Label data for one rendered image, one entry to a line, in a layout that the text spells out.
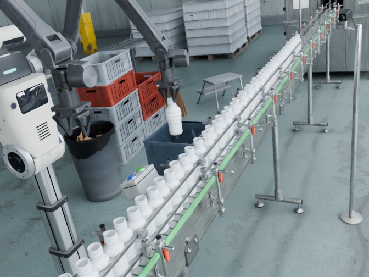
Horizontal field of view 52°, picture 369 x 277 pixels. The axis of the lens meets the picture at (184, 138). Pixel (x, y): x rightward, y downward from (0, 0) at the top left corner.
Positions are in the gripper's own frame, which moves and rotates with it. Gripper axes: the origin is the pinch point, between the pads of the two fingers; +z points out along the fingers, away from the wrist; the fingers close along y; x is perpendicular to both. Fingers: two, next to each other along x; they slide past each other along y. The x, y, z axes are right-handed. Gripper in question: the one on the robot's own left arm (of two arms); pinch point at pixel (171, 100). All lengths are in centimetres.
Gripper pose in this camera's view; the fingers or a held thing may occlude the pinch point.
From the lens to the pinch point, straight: 168.7
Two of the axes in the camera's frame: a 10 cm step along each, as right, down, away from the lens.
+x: -4.9, 3.5, -8.0
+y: -8.7, -0.7, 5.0
